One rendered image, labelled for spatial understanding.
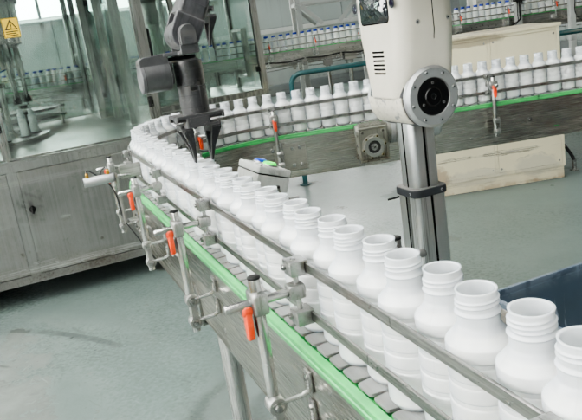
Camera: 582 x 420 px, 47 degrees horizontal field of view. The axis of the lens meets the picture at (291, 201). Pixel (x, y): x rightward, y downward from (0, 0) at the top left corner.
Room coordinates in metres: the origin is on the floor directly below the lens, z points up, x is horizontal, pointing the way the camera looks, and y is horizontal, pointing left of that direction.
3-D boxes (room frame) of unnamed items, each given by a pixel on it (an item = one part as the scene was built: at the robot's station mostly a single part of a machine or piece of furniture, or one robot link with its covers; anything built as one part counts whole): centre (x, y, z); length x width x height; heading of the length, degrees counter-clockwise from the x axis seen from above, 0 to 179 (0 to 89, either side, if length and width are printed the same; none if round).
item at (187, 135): (1.37, 0.17, 1.22); 0.07 x 0.07 x 0.09; 20
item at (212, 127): (1.37, 0.16, 1.21); 0.07 x 0.07 x 0.09; 20
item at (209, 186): (1.31, 0.15, 1.08); 0.06 x 0.06 x 0.17
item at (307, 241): (0.87, -0.02, 1.08); 0.06 x 0.06 x 0.17
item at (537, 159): (5.36, -1.60, 0.59); 1.10 x 0.62 x 1.18; 92
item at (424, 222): (1.82, -0.36, 0.74); 0.11 x 0.11 x 0.40; 21
